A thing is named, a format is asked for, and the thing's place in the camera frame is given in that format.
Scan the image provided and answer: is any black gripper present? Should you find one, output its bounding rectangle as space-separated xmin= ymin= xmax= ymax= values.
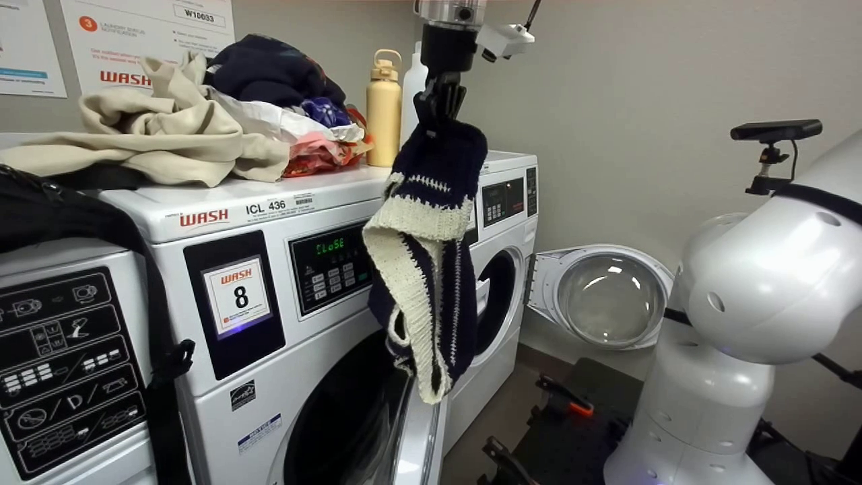
xmin=413 ymin=22 xmax=480 ymax=139

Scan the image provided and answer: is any navy and cream knit cloth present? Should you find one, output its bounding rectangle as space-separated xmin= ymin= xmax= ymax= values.
xmin=362 ymin=115 xmax=490 ymax=407

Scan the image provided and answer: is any blue patterned cloth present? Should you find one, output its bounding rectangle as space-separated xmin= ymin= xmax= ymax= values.
xmin=300 ymin=94 xmax=357 ymax=130

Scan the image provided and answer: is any red orange cloth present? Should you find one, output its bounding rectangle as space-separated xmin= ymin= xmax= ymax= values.
xmin=280 ymin=106 xmax=371 ymax=180

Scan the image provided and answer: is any white cloth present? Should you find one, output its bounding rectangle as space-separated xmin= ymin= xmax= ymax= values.
xmin=214 ymin=90 xmax=369 ymax=152

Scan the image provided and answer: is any white washing machine small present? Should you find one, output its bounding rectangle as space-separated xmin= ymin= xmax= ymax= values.
xmin=439 ymin=149 xmax=541 ymax=452

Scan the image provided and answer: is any beige cloth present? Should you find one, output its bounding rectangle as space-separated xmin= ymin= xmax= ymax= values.
xmin=0 ymin=50 xmax=296 ymax=192

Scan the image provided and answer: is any white washing machine number 8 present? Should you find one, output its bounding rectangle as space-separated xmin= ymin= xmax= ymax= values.
xmin=94 ymin=162 xmax=447 ymax=485

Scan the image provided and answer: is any white plastic bottle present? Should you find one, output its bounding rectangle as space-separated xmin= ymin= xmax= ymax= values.
xmin=400 ymin=41 xmax=435 ymax=152

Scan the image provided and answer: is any yellow metal bottle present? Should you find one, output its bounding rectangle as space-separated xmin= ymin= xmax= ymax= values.
xmin=365 ymin=46 xmax=408 ymax=169

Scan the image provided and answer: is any dark navy garment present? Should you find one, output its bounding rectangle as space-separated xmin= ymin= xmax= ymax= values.
xmin=204 ymin=32 xmax=351 ymax=111

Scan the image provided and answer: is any white washer door glass bowl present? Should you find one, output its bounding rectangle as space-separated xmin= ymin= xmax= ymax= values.
xmin=525 ymin=243 xmax=678 ymax=354

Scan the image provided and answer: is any white washer door narrow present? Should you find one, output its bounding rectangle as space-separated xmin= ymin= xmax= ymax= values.
xmin=390 ymin=367 xmax=447 ymax=485

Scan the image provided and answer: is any black cart with orange clamp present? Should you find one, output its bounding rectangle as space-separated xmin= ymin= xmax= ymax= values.
xmin=474 ymin=355 xmax=646 ymax=485

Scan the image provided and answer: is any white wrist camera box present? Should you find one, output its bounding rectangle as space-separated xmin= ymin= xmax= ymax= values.
xmin=474 ymin=18 xmax=540 ymax=68

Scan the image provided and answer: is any white wall poster red print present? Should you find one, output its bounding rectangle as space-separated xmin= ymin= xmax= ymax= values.
xmin=56 ymin=0 xmax=237 ymax=96

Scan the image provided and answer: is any black camera on stand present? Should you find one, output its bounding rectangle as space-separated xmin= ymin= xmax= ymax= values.
xmin=727 ymin=115 xmax=828 ymax=200

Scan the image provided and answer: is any black bag with strap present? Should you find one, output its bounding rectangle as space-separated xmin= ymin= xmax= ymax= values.
xmin=0 ymin=162 xmax=200 ymax=485

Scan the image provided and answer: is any white wall poster blue stripe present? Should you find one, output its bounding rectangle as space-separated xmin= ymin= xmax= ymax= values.
xmin=0 ymin=0 xmax=70 ymax=99

